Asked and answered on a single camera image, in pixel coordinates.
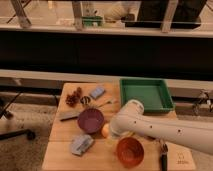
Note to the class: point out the yellow-orange apple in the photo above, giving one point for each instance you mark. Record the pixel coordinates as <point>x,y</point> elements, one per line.
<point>105,130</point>

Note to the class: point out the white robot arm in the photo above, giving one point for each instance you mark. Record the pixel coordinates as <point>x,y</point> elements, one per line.
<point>192,134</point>

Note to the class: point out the green plastic tray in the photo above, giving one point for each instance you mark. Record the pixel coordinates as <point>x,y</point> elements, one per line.
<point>152,93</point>

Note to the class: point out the blue sponge block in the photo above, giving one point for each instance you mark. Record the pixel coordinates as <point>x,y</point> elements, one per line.
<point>97,92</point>

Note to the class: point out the black round clip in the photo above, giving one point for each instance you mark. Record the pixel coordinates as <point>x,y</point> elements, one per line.
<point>85,100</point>

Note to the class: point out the purple bowl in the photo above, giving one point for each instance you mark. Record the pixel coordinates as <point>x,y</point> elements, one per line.
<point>90,120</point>

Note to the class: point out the grey brush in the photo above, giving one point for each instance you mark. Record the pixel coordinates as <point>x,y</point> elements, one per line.
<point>68,115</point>

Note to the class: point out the blue crumpled cloth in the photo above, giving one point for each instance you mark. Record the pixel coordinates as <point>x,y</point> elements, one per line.
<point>80,144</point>

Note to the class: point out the green background bin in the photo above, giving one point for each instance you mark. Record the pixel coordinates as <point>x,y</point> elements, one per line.
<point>92,21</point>

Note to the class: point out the orange bowl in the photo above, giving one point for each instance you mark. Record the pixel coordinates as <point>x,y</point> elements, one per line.
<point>129,152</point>

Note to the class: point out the black chair base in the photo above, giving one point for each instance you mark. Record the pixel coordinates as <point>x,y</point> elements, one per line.
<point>10,131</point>

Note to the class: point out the black-handled tool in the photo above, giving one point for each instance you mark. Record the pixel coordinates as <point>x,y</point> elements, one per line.
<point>163,155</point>

